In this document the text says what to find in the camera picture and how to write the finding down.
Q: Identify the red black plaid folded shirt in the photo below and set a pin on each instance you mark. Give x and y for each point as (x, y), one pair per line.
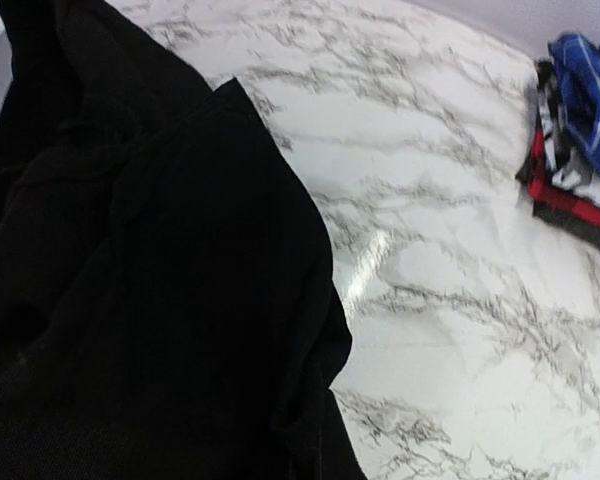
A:
(554, 206)

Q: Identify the black long sleeve shirt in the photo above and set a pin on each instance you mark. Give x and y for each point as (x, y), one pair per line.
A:
(167, 308)

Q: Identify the black white patterned folded shirt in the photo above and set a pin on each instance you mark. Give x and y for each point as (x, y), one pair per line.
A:
(567, 167)

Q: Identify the blue plaid folded shirt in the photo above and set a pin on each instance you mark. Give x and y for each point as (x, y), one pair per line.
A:
(576, 63)

